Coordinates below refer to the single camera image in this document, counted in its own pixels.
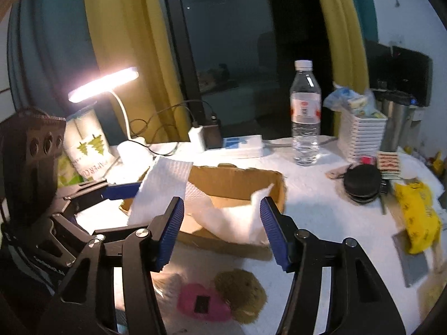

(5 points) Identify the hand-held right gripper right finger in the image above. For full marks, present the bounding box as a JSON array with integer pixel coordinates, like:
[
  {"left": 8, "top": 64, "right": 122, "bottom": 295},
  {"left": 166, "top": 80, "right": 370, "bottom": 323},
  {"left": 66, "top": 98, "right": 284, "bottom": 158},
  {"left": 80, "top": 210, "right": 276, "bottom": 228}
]
[{"left": 260, "top": 196, "right": 407, "bottom": 335}]

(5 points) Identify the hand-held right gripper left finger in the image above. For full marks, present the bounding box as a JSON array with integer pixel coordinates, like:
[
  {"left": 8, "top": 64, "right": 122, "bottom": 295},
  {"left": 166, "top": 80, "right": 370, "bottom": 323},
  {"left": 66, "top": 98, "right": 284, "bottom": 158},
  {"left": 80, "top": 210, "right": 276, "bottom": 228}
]
[{"left": 52, "top": 196, "right": 185, "bottom": 335}]

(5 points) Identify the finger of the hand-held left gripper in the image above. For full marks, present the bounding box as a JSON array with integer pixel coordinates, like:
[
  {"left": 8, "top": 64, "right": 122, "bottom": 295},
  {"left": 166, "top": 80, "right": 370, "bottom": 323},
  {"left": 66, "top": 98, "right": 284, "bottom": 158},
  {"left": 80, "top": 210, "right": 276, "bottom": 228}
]
[
  {"left": 52, "top": 180, "right": 142, "bottom": 213},
  {"left": 52, "top": 213, "right": 151, "bottom": 248}
]

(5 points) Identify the white paper towel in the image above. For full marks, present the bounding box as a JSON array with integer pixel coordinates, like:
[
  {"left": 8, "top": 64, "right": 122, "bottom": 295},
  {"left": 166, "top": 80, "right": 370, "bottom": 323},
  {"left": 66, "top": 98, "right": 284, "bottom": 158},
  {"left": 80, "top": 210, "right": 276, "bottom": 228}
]
[{"left": 126, "top": 156, "right": 276, "bottom": 247}]

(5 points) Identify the brown cardboard box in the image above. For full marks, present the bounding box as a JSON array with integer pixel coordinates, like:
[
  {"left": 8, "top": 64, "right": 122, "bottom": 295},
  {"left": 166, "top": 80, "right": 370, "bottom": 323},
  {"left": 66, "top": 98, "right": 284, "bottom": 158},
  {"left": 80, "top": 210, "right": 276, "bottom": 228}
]
[{"left": 119, "top": 165, "right": 287, "bottom": 262}]

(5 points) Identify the beige fluffy tuft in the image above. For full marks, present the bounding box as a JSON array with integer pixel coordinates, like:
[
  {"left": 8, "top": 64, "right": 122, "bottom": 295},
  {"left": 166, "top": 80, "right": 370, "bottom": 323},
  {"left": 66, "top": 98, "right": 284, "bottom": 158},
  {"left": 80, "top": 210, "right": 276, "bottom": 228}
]
[{"left": 152, "top": 273, "right": 183, "bottom": 299}]

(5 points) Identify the white bag with tree print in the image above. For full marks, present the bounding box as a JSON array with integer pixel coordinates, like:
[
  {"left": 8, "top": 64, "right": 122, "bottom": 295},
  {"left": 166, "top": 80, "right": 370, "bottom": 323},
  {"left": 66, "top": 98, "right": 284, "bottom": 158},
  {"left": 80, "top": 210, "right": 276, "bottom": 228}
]
[{"left": 64, "top": 107, "right": 113, "bottom": 183}]

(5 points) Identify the pink plush toy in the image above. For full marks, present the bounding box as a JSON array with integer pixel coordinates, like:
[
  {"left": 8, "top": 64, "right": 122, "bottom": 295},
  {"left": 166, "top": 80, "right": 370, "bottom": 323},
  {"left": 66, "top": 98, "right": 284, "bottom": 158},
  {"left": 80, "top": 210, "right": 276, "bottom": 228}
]
[{"left": 177, "top": 283, "right": 232, "bottom": 322}]

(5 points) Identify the yellow brown fluffy scrubber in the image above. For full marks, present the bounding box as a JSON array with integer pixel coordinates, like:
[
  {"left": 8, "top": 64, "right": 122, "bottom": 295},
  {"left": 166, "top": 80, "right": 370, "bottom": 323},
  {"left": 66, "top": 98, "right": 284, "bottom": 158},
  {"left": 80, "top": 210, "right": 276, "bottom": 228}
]
[{"left": 214, "top": 269, "right": 268, "bottom": 324}]

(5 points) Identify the white charger plug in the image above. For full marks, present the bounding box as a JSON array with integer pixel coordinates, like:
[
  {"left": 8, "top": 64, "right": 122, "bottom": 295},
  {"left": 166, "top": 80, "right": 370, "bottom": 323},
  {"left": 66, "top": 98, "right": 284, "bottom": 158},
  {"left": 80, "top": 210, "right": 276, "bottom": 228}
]
[{"left": 189, "top": 126, "right": 205, "bottom": 153}]

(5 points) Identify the white power strip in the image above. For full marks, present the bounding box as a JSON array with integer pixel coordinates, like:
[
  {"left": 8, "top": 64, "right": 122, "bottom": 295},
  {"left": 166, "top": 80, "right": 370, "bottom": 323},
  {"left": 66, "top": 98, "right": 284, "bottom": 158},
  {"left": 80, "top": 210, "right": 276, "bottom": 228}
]
[{"left": 222, "top": 135, "right": 264, "bottom": 158}]

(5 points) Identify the black round zip case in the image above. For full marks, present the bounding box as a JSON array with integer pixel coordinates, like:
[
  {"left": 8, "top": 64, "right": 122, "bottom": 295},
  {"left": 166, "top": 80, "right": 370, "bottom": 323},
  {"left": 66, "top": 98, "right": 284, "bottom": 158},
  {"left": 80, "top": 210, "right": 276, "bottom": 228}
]
[{"left": 344, "top": 165, "right": 382, "bottom": 204}]

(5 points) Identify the black power adapter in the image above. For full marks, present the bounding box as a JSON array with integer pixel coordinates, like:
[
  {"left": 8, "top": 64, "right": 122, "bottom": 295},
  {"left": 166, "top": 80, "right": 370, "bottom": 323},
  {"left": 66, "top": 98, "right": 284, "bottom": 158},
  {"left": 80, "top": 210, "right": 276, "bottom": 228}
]
[{"left": 203, "top": 116, "right": 224, "bottom": 150}]

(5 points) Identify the white desk lamp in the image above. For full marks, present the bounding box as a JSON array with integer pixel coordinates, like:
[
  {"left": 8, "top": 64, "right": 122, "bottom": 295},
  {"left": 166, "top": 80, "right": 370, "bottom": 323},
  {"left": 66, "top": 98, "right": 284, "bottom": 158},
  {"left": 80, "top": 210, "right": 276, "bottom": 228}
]
[{"left": 68, "top": 66, "right": 156, "bottom": 163}]

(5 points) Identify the clear plastic water bottle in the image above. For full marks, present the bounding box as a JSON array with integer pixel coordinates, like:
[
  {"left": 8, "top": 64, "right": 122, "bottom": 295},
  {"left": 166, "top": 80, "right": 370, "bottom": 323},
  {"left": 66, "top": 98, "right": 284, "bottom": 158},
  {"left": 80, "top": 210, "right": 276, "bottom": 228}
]
[{"left": 290, "top": 60, "right": 322, "bottom": 167}]

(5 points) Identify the white ribbed basket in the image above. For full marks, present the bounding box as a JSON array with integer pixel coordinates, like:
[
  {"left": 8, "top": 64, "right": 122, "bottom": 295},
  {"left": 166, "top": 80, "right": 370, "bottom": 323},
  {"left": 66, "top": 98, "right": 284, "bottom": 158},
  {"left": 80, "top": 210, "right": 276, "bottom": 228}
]
[{"left": 338, "top": 106, "right": 388, "bottom": 164}]

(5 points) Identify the red patterned small box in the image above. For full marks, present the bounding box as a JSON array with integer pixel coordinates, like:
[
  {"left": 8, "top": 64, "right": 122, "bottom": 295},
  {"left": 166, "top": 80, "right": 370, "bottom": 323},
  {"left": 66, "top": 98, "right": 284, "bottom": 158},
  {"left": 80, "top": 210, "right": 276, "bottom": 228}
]
[{"left": 376, "top": 151, "right": 401, "bottom": 181}]

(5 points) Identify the grey flat card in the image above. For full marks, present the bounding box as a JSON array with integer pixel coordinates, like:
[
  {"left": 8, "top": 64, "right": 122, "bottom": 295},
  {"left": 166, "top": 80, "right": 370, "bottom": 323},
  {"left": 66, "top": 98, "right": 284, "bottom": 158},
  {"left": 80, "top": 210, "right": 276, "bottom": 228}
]
[{"left": 392, "top": 230, "right": 430, "bottom": 288}]

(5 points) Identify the yellow plastic packet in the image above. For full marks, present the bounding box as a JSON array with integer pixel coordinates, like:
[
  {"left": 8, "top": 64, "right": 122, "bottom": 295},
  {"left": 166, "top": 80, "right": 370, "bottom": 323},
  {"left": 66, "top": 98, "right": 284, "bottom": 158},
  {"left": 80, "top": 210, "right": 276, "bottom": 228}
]
[{"left": 394, "top": 181, "right": 441, "bottom": 255}]

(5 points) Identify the blue white snack bag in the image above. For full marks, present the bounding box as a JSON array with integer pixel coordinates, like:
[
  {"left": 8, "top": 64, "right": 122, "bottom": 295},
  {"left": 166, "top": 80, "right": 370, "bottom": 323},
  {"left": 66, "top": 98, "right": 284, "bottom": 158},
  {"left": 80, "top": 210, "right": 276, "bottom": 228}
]
[{"left": 323, "top": 83, "right": 354, "bottom": 113}]

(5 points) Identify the yellow curtain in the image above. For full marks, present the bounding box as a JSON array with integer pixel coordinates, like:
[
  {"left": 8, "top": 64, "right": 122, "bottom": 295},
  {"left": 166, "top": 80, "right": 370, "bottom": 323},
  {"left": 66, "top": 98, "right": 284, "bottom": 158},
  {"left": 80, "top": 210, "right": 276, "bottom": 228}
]
[
  {"left": 309, "top": 0, "right": 371, "bottom": 137},
  {"left": 83, "top": 0, "right": 186, "bottom": 144}
]

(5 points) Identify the yellow green snack packet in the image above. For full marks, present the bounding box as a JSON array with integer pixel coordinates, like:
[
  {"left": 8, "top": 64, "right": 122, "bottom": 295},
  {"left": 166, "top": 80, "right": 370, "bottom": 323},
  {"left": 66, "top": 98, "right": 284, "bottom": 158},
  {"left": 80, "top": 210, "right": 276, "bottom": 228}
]
[{"left": 347, "top": 90, "right": 378, "bottom": 116}]

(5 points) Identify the steel thermos flask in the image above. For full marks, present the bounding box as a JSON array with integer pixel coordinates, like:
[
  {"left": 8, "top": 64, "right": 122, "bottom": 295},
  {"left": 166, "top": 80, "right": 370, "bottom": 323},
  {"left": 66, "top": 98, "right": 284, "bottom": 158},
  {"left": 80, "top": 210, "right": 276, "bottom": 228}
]
[{"left": 375, "top": 89, "right": 419, "bottom": 152}]

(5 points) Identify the black monitor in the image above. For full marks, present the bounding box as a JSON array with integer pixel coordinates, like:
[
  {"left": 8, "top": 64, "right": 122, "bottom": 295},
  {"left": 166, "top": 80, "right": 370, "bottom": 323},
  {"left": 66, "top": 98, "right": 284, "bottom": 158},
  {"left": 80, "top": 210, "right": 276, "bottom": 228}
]
[{"left": 365, "top": 40, "right": 432, "bottom": 107}]

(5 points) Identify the black cable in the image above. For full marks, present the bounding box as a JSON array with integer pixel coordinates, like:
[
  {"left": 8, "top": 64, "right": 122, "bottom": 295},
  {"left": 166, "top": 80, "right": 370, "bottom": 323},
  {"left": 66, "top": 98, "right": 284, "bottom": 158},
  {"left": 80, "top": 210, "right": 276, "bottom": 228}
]
[{"left": 129, "top": 100, "right": 214, "bottom": 156}]

